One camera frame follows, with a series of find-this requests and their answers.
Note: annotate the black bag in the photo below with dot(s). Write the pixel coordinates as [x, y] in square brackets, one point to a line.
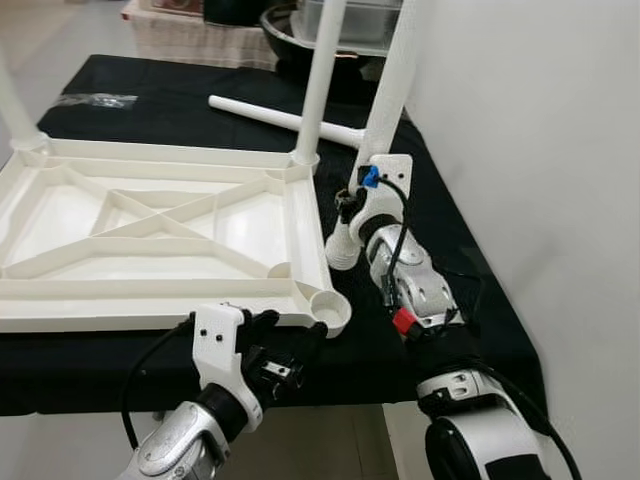
[235, 10]

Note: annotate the clear plastic storage box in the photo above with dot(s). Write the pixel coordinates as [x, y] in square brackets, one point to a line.
[365, 20]

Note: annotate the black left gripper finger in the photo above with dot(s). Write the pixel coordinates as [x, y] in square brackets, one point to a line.
[312, 345]
[262, 322]

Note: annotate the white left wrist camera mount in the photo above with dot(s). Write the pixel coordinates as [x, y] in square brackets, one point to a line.
[215, 345]

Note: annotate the black round bowl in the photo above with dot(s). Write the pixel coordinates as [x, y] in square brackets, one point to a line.
[285, 45]

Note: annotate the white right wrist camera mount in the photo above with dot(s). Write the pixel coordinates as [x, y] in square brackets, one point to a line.
[395, 170]

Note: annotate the black tablecloth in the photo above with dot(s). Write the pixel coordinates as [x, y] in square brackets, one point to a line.
[150, 85]

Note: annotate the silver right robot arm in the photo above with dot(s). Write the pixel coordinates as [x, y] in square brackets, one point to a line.
[420, 285]

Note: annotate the white plastic table top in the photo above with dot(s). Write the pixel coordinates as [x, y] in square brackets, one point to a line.
[60, 220]

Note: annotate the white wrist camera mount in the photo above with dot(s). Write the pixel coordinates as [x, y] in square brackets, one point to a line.
[215, 345]
[395, 170]

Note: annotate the beige woven bench cover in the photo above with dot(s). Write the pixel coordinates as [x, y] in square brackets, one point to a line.
[190, 40]

